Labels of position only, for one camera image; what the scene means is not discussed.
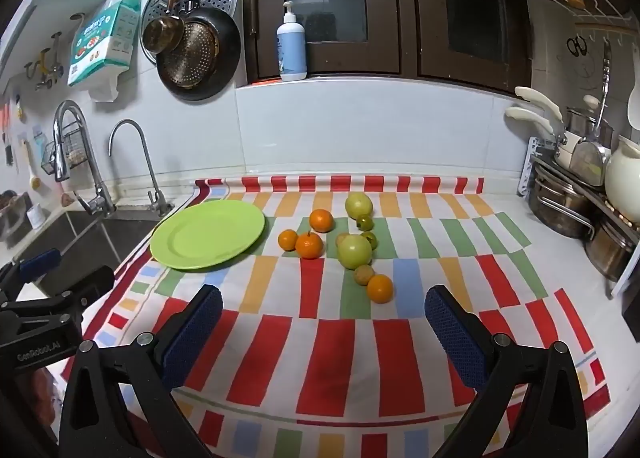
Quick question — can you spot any thin gooseneck faucet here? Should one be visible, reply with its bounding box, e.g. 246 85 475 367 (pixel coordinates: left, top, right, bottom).
109 119 168 217

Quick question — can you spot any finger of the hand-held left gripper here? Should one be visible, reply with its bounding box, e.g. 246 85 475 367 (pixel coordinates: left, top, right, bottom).
0 249 62 291
0 265 116 333

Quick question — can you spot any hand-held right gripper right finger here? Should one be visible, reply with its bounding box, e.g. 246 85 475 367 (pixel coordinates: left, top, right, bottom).
424 284 590 458

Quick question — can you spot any tall chrome faucet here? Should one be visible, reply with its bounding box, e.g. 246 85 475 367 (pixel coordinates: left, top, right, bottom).
52 100 117 217

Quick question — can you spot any small brass saucepan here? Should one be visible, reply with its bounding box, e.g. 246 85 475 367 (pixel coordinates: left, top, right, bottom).
142 0 185 56

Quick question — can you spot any green paper towel pack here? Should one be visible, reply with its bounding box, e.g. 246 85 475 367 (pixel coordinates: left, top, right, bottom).
67 0 142 88

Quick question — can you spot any wooden dish brush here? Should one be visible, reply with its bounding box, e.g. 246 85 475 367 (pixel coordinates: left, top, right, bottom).
22 138 44 191

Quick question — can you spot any steel sink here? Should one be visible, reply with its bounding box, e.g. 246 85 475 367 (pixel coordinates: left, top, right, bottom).
0 208 173 291

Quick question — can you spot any copper perforated colander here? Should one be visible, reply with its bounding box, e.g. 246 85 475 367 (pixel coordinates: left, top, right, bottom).
167 20 221 88

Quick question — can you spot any metal spatula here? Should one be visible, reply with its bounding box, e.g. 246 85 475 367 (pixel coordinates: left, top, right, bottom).
570 38 613 187

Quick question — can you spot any white rice paddle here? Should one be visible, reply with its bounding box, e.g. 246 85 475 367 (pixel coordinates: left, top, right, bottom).
627 82 640 131

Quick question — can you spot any brown window casement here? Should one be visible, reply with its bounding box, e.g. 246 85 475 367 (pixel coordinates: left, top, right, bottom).
232 0 417 88
410 0 533 94

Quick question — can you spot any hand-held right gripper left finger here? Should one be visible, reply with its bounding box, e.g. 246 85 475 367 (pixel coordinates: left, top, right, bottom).
57 284 224 458

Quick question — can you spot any white pot rack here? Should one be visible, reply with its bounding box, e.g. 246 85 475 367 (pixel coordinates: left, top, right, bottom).
517 137 640 299

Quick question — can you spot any brass wall hook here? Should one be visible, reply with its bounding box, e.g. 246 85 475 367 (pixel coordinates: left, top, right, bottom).
25 48 52 91
47 32 65 79

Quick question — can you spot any steel cooking pot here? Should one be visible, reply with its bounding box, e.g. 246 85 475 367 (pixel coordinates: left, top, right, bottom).
529 173 596 239
585 218 640 282

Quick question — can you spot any green plate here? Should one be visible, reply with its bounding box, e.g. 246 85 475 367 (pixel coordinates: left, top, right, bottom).
150 200 266 271

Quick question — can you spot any white handled pan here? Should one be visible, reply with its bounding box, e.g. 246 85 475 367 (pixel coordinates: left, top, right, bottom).
504 106 571 169
515 86 568 139

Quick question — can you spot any white pump bottle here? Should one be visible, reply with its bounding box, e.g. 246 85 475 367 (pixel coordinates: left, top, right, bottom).
276 1 308 82

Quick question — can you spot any black wire basket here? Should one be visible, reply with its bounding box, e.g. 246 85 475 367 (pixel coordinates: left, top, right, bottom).
41 120 93 176

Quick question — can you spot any person's left hand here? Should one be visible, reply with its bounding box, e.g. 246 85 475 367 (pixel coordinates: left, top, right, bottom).
27 368 58 434

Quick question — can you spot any black frying pan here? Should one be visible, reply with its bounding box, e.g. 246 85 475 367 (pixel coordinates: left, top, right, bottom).
156 0 242 102

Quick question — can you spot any white ceramic jug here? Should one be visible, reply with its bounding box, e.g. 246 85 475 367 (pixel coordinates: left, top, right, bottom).
604 135 640 216

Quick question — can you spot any large yellow-green fruit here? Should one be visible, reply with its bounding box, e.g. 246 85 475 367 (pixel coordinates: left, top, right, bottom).
337 235 374 271
344 192 373 219

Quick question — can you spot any striped tablecloth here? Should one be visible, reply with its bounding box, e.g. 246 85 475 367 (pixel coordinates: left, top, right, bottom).
60 175 612 458

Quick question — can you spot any steel pot with lid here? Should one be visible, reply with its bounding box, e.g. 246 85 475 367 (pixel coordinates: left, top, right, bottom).
565 95 615 139

